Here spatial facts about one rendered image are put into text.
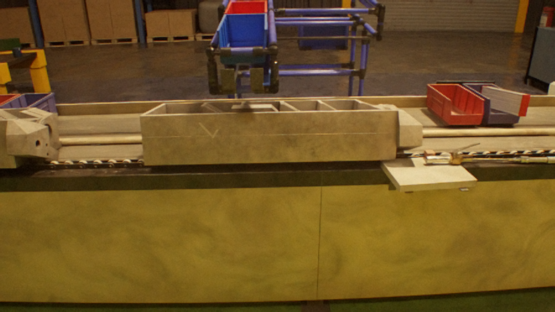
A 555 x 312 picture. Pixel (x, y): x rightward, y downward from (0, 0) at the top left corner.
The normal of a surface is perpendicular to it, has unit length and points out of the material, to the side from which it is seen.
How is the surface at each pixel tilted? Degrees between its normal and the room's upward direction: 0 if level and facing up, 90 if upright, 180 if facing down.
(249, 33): 94
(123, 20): 90
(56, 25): 90
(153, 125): 80
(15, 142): 71
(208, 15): 88
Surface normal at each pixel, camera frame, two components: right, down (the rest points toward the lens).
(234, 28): 0.03, 0.47
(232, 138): 0.02, 0.25
